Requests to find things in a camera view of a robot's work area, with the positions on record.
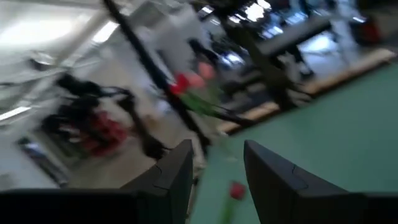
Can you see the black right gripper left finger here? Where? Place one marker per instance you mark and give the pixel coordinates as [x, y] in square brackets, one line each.
[171, 186]

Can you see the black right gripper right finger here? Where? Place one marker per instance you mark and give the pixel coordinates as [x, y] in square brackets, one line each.
[280, 193]

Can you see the dark red artificial tulip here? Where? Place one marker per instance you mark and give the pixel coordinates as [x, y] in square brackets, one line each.
[237, 190]

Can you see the pink artificial tulip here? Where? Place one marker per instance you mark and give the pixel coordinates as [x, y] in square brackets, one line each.
[206, 70]
[196, 81]

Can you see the clear glass vase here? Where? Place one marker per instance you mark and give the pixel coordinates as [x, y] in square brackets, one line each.
[225, 140]

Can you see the teal table mat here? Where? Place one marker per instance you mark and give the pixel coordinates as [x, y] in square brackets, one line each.
[342, 140]

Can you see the light wooden table board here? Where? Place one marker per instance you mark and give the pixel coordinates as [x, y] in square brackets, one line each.
[261, 112]

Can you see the black and red machine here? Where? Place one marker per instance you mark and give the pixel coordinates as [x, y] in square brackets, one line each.
[102, 133]

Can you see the black desk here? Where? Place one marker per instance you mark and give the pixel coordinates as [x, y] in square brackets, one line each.
[292, 34]

